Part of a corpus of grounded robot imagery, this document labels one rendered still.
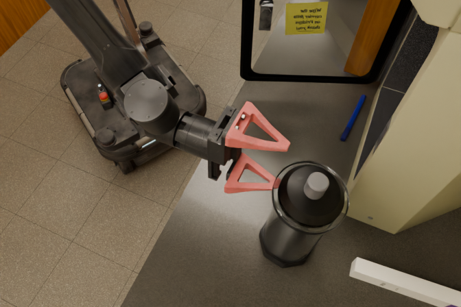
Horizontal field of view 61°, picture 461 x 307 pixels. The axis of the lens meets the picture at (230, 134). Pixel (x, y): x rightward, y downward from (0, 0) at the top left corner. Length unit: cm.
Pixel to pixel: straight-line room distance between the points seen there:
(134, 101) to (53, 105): 181
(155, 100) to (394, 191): 41
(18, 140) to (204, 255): 162
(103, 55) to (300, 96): 53
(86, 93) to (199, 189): 123
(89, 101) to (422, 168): 156
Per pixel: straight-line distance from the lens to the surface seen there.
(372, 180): 68
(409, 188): 68
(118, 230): 184
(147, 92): 50
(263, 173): 59
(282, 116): 91
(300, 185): 56
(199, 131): 54
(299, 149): 87
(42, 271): 189
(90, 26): 55
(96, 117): 186
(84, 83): 200
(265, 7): 74
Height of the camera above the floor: 168
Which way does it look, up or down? 57 degrees down
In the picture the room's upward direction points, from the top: straight up
